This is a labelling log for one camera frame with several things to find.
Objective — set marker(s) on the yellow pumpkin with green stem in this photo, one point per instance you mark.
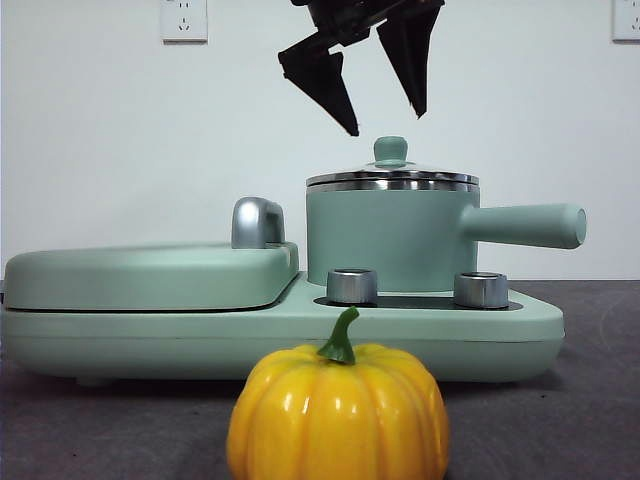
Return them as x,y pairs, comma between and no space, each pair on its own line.
340,415

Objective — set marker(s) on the white wall socket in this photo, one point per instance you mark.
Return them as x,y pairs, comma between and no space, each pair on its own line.
627,20
184,22

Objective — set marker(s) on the mint green breakfast machine base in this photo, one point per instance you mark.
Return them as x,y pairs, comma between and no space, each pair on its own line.
200,345

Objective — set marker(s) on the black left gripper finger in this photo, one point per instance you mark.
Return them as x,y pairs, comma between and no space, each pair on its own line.
410,55
320,75

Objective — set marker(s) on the glass lid with green knob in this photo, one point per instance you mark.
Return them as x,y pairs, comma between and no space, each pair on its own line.
391,150

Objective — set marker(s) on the silver control knob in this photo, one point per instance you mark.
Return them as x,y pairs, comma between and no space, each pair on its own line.
352,287
481,291

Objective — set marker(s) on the mint green griddle cover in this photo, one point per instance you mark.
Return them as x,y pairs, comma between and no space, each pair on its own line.
150,280

